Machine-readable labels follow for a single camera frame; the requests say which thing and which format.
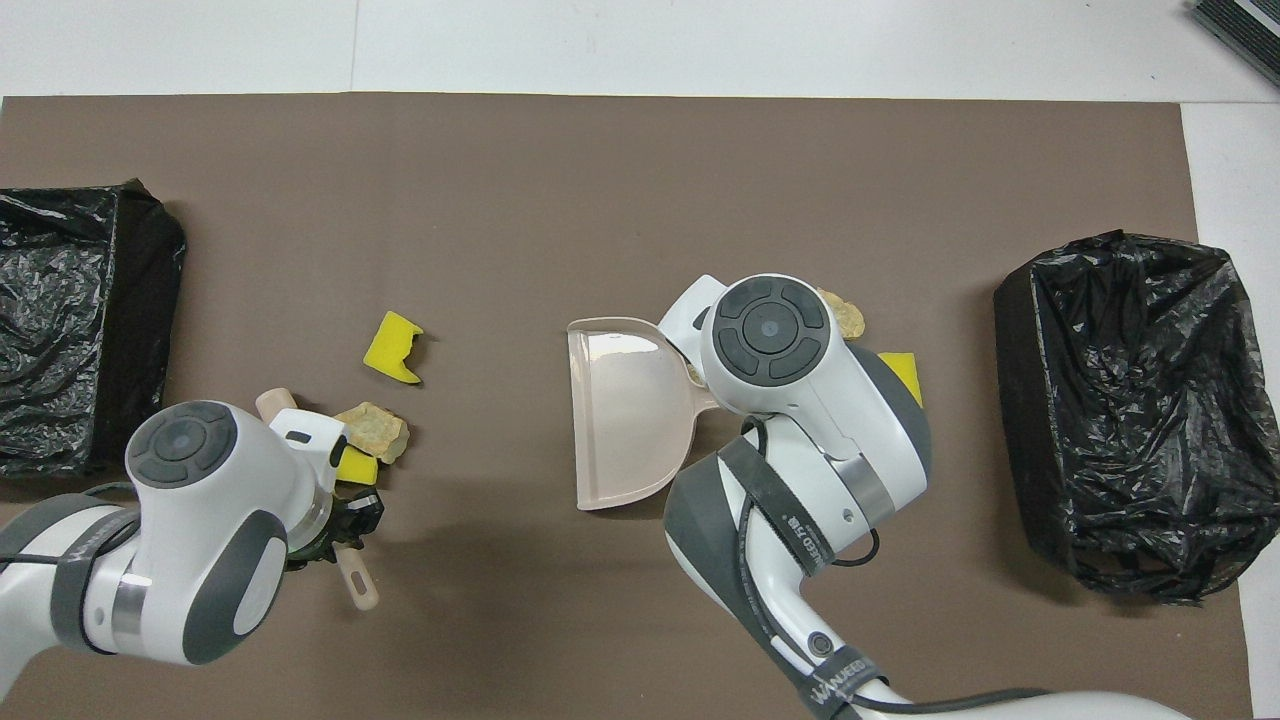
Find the dark grey ribbed device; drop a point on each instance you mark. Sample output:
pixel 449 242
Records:
pixel 1245 25

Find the notched yellow sponge piece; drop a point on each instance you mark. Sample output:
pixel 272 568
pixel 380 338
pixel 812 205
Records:
pixel 390 345

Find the brown table mat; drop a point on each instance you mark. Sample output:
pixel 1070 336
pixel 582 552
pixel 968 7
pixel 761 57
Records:
pixel 600 200

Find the beige hand brush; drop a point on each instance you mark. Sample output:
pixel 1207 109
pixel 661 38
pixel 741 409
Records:
pixel 360 585

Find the black bag lined bin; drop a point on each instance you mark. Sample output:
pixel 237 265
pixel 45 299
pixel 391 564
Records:
pixel 60 300
pixel 1130 420

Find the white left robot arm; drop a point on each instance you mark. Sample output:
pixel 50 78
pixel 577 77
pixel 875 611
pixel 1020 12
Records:
pixel 200 520

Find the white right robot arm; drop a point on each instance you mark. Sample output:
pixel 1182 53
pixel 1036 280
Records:
pixel 800 400

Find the beige plastic dustpan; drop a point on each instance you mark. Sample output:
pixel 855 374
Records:
pixel 620 420

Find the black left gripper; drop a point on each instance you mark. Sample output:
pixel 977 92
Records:
pixel 350 515

